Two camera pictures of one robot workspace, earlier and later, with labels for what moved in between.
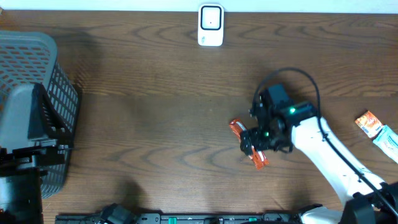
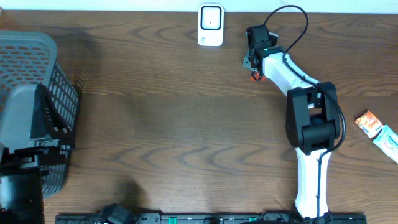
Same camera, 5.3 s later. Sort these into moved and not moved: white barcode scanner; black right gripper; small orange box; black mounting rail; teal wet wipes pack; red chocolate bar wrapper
Moved: red chocolate bar wrapper; black right gripper
Not moved: teal wet wipes pack; black mounting rail; small orange box; white barcode scanner
